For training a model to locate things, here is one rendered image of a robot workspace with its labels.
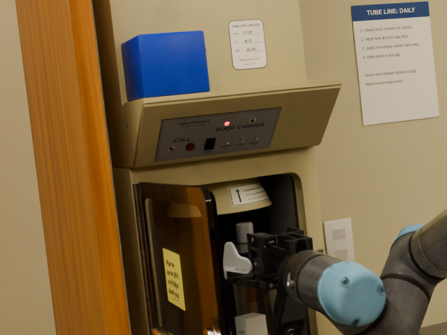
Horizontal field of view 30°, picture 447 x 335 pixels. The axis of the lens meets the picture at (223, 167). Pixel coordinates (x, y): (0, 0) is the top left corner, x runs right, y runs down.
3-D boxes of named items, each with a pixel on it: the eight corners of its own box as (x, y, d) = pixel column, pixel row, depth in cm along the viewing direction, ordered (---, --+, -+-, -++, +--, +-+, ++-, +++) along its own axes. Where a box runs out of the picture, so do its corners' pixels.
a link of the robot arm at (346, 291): (364, 346, 103) (322, 302, 100) (322, 325, 113) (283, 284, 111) (404, 298, 105) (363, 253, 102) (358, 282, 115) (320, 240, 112)
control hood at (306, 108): (127, 168, 128) (120, 103, 127) (314, 145, 139) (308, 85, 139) (148, 169, 117) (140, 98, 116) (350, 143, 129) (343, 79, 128)
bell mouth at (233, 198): (157, 213, 149) (153, 183, 149) (247, 199, 155) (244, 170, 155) (189, 220, 132) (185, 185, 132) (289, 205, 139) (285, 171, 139)
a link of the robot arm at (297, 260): (346, 303, 114) (293, 314, 111) (330, 296, 119) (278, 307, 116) (342, 249, 114) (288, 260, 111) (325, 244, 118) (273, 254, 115)
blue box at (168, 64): (126, 102, 127) (120, 43, 126) (188, 96, 130) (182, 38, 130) (145, 98, 117) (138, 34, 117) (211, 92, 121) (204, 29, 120)
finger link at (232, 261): (215, 237, 134) (258, 240, 127) (219, 273, 134) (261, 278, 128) (201, 241, 132) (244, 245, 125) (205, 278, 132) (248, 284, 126)
